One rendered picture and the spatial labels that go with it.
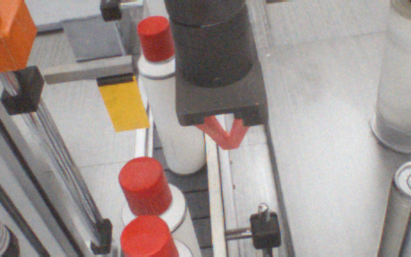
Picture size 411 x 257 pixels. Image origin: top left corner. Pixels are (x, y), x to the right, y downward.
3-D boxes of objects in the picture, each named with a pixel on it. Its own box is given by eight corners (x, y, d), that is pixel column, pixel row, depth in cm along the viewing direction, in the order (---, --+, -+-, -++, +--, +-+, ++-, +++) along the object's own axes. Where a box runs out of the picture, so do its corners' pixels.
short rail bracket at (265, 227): (283, 276, 56) (280, 216, 47) (257, 279, 56) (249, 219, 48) (279, 251, 58) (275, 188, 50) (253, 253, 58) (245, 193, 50)
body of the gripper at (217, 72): (252, 37, 44) (244, -41, 38) (267, 120, 36) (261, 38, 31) (178, 47, 44) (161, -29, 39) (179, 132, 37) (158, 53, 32)
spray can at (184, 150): (209, 174, 61) (179, 36, 46) (167, 179, 61) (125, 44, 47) (207, 142, 65) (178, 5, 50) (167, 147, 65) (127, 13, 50)
